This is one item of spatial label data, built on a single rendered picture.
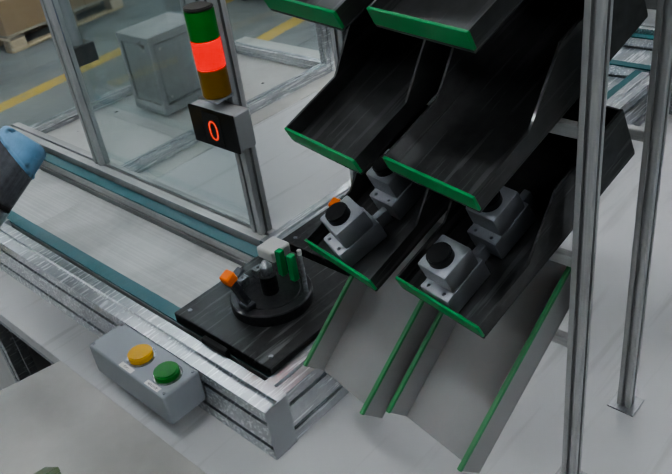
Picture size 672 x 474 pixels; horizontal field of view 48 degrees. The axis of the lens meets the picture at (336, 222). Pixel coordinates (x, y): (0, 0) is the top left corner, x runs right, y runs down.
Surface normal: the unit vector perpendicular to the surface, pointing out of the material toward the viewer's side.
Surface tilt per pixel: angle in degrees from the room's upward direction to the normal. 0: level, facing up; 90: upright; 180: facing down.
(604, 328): 0
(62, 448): 0
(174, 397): 90
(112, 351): 0
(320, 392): 90
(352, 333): 45
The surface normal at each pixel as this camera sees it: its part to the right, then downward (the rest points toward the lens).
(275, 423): 0.74, 0.28
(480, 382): -0.65, -0.30
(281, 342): -0.13, -0.84
